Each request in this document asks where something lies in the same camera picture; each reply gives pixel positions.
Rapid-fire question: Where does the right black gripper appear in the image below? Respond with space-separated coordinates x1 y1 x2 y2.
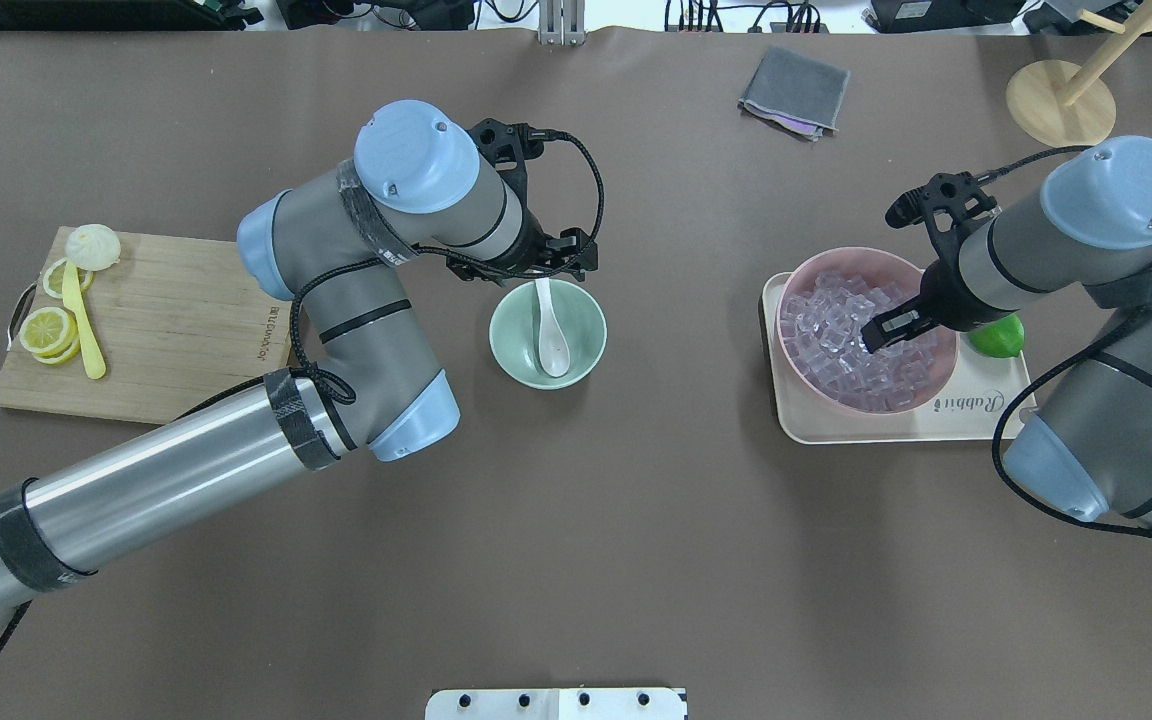
861 265 967 354

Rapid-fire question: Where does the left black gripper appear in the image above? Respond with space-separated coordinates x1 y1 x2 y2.
445 228 598 283

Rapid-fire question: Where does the white ceramic spoon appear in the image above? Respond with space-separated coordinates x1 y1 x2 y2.
535 278 571 378

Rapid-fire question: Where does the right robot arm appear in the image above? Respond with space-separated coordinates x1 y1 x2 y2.
861 135 1152 541

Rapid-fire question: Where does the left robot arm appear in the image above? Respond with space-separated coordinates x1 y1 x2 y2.
0 99 596 632

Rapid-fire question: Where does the green ceramic bowl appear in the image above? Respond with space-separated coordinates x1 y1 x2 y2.
488 279 608 389

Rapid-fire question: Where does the pink bowl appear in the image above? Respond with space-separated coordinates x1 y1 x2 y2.
775 247 960 417

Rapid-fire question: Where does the pile of ice cubes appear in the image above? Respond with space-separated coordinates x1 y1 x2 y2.
778 272 952 414

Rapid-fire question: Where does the green lime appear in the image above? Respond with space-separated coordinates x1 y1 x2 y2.
965 314 1026 359

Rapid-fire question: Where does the beige tray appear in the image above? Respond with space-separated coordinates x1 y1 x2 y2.
760 272 1030 445

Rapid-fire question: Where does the wooden cup tree stand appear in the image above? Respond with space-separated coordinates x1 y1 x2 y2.
1005 1 1152 149

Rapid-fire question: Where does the grey purple cloth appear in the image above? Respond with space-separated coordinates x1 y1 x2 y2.
737 47 851 142

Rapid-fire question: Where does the bamboo cutting board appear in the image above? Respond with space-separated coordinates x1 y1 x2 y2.
0 232 291 425

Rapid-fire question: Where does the yellow plastic knife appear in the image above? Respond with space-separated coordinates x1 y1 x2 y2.
61 260 108 381

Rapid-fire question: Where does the bottom lemon slice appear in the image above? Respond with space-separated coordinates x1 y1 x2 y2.
31 338 81 366

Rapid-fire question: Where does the upper lemon slice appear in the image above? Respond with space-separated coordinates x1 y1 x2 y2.
41 258 94 300

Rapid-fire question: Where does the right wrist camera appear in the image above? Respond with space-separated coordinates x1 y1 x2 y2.
884 172 998 229

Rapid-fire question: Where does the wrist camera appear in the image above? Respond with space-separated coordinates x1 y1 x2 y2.
468 118 550 170
884 172 998 229

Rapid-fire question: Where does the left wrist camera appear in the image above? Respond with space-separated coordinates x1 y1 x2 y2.
468 118 550 170

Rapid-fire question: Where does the aluminium frame post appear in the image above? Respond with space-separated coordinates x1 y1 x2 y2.
538 0 588 47

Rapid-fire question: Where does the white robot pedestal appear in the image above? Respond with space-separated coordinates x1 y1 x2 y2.
424 685 689 719

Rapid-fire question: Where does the metal cutting board handle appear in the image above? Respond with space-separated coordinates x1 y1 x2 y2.
6 282 37 353

